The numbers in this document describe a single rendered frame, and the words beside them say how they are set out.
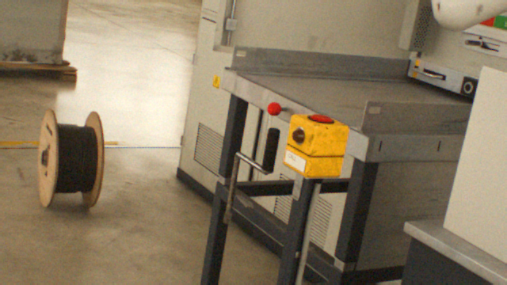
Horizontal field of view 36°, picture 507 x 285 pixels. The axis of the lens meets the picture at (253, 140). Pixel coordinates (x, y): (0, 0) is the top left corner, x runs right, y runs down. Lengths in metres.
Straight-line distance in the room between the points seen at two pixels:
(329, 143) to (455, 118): 0.48
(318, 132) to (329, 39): 1.12
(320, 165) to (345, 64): 0.91
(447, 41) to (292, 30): 0.47
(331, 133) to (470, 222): 0.29
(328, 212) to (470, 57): 0.84
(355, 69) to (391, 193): 0.66
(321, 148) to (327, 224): 1.43
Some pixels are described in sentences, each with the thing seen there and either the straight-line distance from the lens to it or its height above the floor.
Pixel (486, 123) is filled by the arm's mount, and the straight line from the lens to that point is 1.37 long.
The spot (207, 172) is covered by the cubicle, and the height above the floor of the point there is 0.13.
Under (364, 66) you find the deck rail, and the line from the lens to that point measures 2.31.
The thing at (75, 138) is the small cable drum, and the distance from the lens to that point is 3.14.
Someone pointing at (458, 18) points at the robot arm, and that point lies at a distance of 1.75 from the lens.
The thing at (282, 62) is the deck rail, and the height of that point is 0.88.
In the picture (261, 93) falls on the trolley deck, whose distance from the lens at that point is 1.92.
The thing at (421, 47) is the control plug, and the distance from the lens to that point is 2.31.
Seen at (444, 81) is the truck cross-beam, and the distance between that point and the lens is 2.31.
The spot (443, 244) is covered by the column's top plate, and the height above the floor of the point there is 0.75.
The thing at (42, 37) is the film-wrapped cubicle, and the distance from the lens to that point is 5.57.
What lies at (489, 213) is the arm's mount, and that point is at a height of 0.82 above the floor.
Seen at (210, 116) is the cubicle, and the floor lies 0.38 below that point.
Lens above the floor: 1.20
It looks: 15 degrees down
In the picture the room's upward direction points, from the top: 10 degrees clockwise
